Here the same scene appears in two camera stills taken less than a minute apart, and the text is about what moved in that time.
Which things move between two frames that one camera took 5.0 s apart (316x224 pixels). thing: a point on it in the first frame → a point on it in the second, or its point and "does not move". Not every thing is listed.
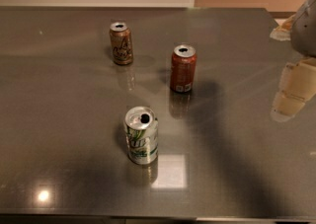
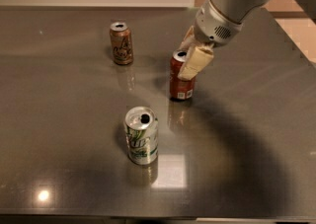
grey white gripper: x=306 y=31 → x=212 y=26
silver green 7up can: x=141 y=128 does not move
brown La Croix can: x=120 y=42 does not move
